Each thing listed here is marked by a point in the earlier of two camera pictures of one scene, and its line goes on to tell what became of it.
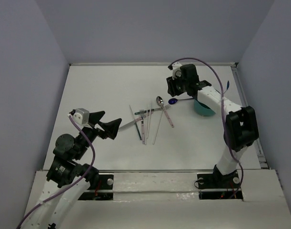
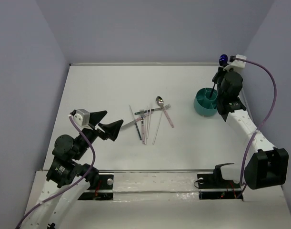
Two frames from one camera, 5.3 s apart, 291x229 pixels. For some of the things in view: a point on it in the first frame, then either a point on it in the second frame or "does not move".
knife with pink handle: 125,126 does not move
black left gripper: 96,129 does not move
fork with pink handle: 166,107 does not move
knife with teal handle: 140,138 does not move
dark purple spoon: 174,100 -> 223,60
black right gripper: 173,88 -> 222,70
